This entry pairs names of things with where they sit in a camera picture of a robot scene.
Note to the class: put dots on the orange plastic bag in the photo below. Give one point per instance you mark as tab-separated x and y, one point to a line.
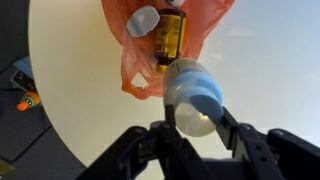
133	56

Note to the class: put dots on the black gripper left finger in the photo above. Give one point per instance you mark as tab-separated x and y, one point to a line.
160	150

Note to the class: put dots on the white flip cap container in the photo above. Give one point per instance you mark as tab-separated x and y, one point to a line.
142	20

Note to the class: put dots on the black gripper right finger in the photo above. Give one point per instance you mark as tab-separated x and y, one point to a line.
263	150

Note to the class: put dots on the grey control box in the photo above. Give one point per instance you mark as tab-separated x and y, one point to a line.
23	73

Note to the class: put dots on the amber bottle with yellow label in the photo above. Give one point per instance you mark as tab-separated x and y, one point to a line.
170	36

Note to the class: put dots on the white plastic pill bottle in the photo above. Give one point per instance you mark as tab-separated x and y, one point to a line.
193	96

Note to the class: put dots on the white blue round cap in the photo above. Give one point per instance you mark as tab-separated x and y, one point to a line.
175	2

